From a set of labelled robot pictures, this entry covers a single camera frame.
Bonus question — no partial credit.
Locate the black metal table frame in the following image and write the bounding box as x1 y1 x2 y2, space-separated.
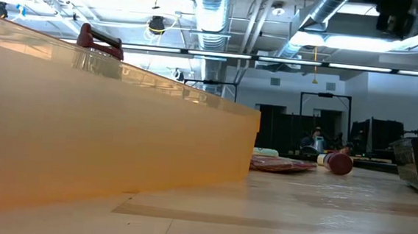
279 151 401 174

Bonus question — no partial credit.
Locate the teal frosted donut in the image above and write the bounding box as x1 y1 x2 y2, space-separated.
252 146 280 159

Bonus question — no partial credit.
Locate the red snack packet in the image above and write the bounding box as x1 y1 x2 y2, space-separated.
249 153 319 176

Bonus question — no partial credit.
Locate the red metal box grater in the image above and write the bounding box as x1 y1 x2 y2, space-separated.
74 21 127 62

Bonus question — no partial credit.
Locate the large red bottle orange cap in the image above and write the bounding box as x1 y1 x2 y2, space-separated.
316 149 355 177

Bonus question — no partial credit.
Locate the slanted silver ventilation duct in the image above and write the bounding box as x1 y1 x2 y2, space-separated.
274 0 355 63

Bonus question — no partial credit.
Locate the wide silver ventilation duct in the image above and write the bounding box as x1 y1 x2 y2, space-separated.
185 0 237 96

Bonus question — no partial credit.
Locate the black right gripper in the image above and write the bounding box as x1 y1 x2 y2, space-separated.
374 0 418 40

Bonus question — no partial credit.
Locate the yellow hanging cord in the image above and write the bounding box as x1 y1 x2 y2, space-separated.
310 46 322 85

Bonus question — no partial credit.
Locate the black partition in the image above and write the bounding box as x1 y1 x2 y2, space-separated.
254 104 343 158

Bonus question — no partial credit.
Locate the long ceiling light strip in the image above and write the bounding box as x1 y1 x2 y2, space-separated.
58 39 418 78

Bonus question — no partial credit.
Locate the orange plastic tray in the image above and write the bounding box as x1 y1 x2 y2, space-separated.
0 11 268 234

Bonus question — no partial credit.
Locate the black gantry frame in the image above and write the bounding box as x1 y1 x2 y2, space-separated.
297 91 354 142

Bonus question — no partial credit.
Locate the person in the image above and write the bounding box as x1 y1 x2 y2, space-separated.
299 125 329 158

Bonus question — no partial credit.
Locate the black equipment rack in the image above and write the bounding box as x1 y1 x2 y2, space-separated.
349 117 405 160

